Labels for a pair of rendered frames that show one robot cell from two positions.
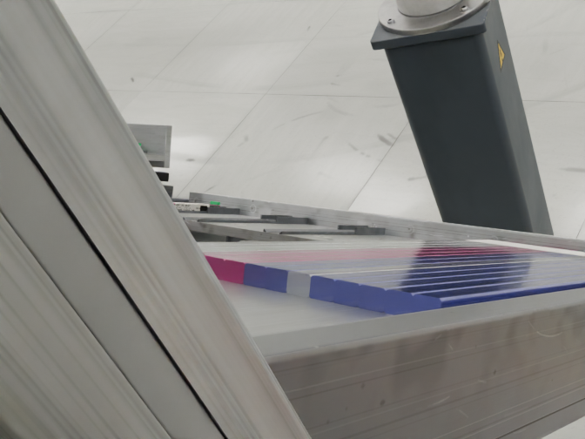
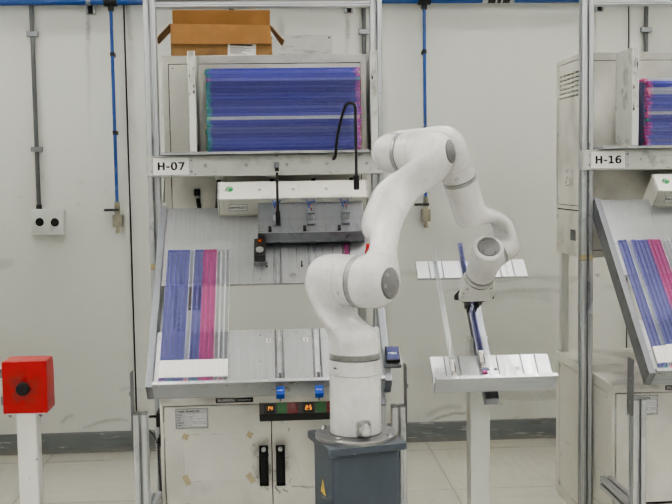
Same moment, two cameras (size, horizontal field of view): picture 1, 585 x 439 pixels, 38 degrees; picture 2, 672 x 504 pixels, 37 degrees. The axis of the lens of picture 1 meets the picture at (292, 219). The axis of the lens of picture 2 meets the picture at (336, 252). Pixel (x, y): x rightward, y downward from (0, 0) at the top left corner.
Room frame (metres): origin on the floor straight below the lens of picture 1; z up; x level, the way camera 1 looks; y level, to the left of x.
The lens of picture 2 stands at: (2.63, -2.18, 1.31)
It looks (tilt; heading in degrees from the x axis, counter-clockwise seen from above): 4 degrees down; 128
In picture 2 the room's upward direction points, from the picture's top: 1 degrees counter-clockwise
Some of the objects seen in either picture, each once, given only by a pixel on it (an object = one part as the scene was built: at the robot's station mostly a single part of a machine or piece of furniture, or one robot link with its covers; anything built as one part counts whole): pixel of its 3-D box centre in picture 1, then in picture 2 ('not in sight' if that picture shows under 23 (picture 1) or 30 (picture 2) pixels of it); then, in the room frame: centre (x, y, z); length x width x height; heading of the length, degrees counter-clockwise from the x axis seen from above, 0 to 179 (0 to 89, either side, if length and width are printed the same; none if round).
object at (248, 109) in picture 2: not in sight; (283, 110); (0.44, 0.32, 1.52); 0.51 x 0.13 x 0.27; 42
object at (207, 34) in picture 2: not in sight; (250, 32); (0.16, 0.47, 1.82); 0.68 x 0.30 x 0.20; 42
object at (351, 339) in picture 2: not in sight; (343, 305); (1.21, -0.36, 1.00); 0.19 x 0.12 x 0.24; 0
